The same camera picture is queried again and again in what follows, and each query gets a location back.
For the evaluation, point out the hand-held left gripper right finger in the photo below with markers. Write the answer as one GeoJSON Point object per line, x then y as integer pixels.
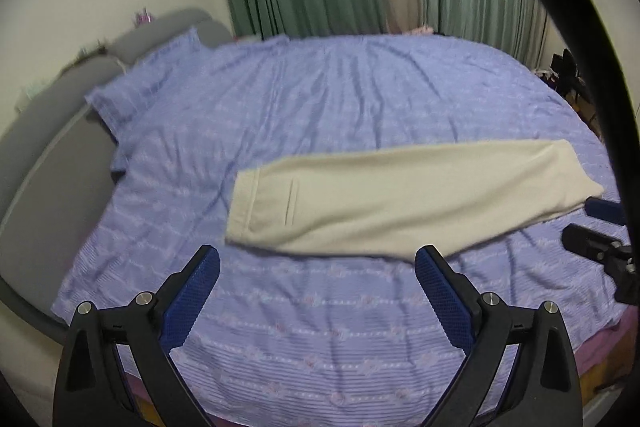
{"type": "Point", "coordinates": [445, 302]}

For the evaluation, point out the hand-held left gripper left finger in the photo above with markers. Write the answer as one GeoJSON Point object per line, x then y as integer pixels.
{"type": "Point", "coordinates": [192, 302]}

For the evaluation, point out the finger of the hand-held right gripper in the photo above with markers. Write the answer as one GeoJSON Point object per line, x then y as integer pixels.
{"type": "Point", "coordinates": [582, 239]}
{"type": "Point", "coordinates": [605, 209]}

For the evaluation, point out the cream pants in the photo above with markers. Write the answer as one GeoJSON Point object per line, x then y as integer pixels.
{"type": "Point", "coordinates": [400, 197]}

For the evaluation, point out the purple bed sheet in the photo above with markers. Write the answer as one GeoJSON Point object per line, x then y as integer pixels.
{"type": "Point", "coordinates": [600, 342]}

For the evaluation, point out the black chair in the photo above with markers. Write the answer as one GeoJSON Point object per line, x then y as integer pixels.
{"type": "Point", "coordinates": [570, 72]}

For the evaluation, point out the lilac floral pillow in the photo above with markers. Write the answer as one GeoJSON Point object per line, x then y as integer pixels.
{"type": "Point", "coordinates": [150, 102]}

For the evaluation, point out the grey padded headboard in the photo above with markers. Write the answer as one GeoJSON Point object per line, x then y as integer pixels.
{"type": "Point", "coordinates": [50, 132]}

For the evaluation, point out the lilac floral bed cover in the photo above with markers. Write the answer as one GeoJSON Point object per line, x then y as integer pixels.
{"type": "Point", "coordinates": [310, 107]}

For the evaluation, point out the small pink item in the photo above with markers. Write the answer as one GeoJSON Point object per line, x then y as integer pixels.
{"type": "Point", "coordinates": [144, 17]}

